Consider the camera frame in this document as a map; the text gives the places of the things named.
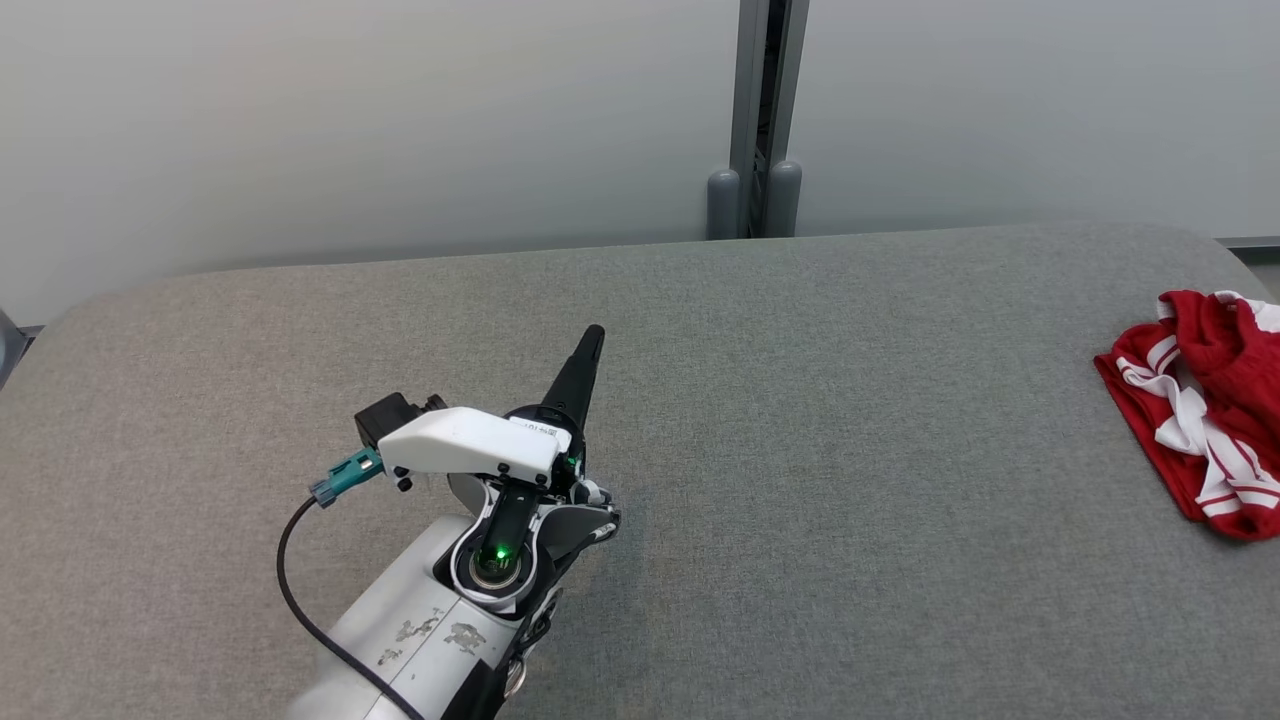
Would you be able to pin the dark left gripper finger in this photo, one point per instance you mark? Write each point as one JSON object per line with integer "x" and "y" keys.
{"x": 580, "y": 380}

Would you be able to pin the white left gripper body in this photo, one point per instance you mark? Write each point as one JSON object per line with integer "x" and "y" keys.
{"x": 470, "y": 445}

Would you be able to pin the red white basketball jersey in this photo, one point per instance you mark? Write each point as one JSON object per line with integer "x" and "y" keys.
{"x": 1170, "y": 470}

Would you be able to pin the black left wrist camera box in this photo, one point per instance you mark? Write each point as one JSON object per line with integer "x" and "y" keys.
{"x": 385, "y": 418}

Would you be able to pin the grey partition joint post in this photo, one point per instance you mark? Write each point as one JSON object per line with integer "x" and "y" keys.
{"x": 750, "y": 80}

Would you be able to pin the grey metal frame leg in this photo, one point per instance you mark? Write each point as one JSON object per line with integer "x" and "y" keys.
{"x": 8, "y": 345}

